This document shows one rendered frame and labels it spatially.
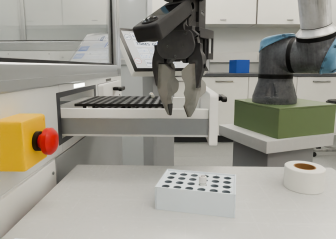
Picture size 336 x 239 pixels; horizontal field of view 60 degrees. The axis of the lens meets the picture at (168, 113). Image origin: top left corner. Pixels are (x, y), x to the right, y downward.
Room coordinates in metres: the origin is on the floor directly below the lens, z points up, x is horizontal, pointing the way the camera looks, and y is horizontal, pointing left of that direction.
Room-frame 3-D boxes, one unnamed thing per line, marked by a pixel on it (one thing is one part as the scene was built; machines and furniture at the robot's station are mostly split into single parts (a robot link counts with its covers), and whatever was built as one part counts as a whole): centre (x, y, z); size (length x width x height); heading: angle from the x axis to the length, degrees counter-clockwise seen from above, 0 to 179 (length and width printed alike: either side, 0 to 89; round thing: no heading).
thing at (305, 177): (0.52, -0.25, 0.78); 0.07 x 0.07 x 0.04
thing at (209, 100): (0.74, -0.10, 0.87); 0.29 x 0.02 x 0.11; 178
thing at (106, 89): (1.06, 0.21, 0.87); 0.29 x 0.02 x 0.11; 178
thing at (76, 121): (0.75, 0.11, 0.86); 0.40 x 0.26 x 0.06; 88
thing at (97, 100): (0.74, 0.10, 0.87); 0.22 x 0.18 x 0.06; 88
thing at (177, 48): (0.53, -0.03, 1.05); 0.09 x 0.08 x 0.12; 148
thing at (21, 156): (0.42, 0.21, 0.88); 0.07 x 0.05 x 0.07; 178
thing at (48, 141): (0.42, 0.18, 0.88); 0.04 x 0.03 x 0.04; 178
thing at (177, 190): (0.46, -0.05, 0.78); 0.12 x 0.08 x 0.04; 77
